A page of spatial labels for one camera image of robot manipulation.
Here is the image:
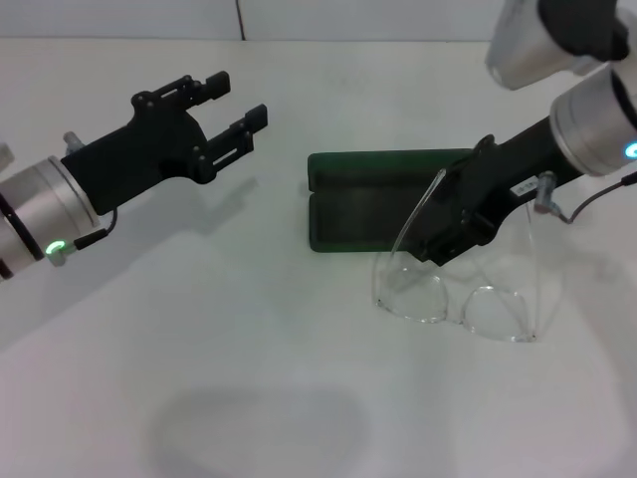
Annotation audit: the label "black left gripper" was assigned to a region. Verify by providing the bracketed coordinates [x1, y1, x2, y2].
[60, 71, 271, 217]

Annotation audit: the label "right gripper cable with plug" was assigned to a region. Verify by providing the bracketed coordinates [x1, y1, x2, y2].
[533, 170, 637, 223]

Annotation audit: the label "green glasses case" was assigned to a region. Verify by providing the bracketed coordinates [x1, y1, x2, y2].
[307, 146, 479, 256]

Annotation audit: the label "clear white glasses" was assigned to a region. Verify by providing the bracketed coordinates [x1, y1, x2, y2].
[370, 166, 543, 345]

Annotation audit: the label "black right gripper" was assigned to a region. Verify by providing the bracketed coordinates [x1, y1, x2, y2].
[411, 114, 574, 267]

